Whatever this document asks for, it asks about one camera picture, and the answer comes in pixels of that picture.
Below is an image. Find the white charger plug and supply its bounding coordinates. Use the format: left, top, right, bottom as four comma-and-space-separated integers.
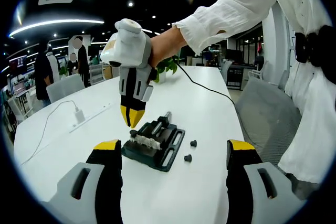
73, 106, 86, 124

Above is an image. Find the green potted plant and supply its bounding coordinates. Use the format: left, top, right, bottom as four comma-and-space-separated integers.
153, 55, 182, 83

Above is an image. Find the person's body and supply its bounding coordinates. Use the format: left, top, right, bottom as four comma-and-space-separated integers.
235, 0, 334, 186

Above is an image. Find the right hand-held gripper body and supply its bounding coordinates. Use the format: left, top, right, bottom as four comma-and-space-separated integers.
100, 18, 153, 69

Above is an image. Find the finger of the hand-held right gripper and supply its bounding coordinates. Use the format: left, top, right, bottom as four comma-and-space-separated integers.
118, 66, 132, 128
130, 65, 154, 130

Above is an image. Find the white charger cable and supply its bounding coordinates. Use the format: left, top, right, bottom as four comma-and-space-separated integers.
19, 100, 79, 166

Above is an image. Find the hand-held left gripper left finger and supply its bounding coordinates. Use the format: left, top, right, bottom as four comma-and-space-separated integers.
40, 139, 123, 224

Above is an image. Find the light grey chair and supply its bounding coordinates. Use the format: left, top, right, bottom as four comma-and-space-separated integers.
46, 73, 86, 104

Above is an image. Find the black worn waist device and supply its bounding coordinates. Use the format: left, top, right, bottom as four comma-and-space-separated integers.
293, 24, 336, 86

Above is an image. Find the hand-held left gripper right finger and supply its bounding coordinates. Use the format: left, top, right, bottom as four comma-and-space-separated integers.
226, 138, 308, 224

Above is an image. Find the clear glass vials row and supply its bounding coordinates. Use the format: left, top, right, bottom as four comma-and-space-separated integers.
128, 132, 162, 152

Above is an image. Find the grey mesh chair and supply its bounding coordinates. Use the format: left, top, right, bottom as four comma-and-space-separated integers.
234, 76, 303, 167

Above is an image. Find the dark green vise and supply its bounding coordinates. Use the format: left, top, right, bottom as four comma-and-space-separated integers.
121, 115, 186, 173

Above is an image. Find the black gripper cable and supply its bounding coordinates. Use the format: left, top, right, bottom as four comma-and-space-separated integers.
174, 62, 236, 105

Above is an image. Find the white table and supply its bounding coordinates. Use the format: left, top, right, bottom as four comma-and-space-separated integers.
13, 65, 247, 224

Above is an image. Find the person's right forearm white sleeve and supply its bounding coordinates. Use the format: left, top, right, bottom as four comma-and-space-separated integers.
172, 0, 279, 55

